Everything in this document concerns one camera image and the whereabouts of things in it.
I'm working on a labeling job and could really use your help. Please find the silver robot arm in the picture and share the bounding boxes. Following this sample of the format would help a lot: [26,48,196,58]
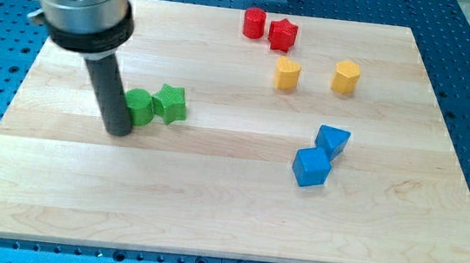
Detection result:
[28,0,134,60]

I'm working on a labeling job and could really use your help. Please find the green star block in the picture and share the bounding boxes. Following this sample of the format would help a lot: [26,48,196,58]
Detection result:
[151,84,187,125]

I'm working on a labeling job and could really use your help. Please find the yellow heart block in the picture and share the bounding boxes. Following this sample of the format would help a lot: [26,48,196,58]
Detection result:
[273,56,301,91]

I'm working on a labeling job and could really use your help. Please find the red star block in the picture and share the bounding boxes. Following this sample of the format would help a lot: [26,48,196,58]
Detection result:
[268,18,299,53]

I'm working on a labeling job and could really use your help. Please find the wooden board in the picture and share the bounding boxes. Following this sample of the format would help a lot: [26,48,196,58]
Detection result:
[0,0,470,263]

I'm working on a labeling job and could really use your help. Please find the blue cube block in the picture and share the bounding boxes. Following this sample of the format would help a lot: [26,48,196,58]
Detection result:
[292,147,332,187]

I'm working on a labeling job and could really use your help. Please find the blue triangle block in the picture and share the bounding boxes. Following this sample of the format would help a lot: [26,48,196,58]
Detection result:
[314,125,351,161]

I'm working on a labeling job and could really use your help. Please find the green cylinder block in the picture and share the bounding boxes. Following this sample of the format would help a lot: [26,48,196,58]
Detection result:
[125,88,154,126]

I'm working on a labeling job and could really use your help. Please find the red cylinder block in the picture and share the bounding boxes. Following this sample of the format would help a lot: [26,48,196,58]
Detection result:
[242,7,266,39]

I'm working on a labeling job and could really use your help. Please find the yellow pentagon block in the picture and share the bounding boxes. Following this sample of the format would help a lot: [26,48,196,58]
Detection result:
[331,60,361,95]

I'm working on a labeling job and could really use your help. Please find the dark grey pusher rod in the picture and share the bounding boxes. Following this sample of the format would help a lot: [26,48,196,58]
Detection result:
[84,54,132,137]

